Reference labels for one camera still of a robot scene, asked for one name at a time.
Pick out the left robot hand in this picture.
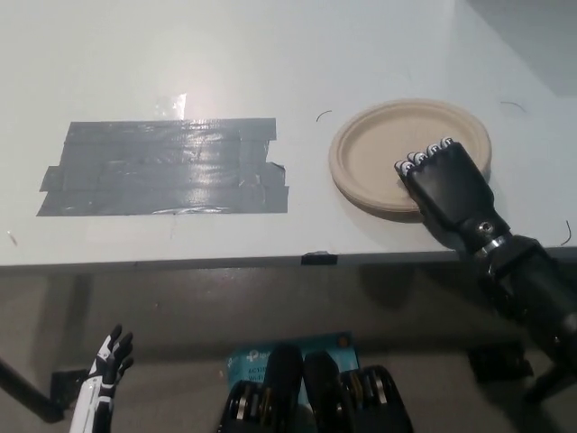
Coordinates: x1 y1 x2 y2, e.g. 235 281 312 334
87 323 135 387

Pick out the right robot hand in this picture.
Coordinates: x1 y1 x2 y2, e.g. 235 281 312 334
394 136 514 257

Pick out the beige paper plate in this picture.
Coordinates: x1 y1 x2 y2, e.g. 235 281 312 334
327 97 494 223

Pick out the black table leg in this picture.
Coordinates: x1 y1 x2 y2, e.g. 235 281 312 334
0 355 64 424

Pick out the teal cardboard box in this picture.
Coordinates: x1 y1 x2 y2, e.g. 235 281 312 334
226 332 362 407

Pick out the small black tape strip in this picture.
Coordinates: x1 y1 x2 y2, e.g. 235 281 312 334
300 250 340 266

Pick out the grey duct tape patch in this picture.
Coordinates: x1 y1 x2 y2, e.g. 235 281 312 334
34 117 290 219

